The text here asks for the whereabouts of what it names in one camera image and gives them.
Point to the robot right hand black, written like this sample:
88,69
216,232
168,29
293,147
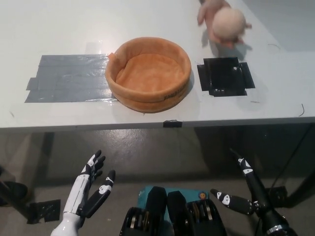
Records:
258,194

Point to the pale pink plush dumpling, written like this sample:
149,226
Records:
229,23

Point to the orange soft round basket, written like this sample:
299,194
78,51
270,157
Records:
147,71

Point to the robot torso black teal blocks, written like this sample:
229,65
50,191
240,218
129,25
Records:
177,216

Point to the black tape square patch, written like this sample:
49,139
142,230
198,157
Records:
221,76

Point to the person's hand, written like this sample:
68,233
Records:
209,14

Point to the dark shoe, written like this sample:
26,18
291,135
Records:
13,191

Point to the grey duct tape patch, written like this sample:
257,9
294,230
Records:
69,78

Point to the small black tape strip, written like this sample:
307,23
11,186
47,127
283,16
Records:
172,123

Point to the dark metal table leg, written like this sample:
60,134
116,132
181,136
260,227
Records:
301,162
40,162

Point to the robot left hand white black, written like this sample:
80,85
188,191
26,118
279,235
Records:
77,191

